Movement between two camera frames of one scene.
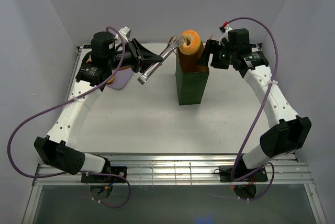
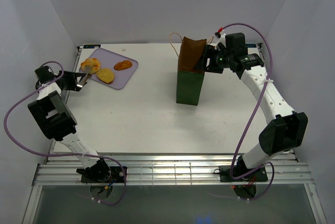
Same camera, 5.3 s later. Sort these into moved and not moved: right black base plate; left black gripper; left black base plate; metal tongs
Moved: metal tongs; left black gripper
Not moved: right black base plate; left black base plate
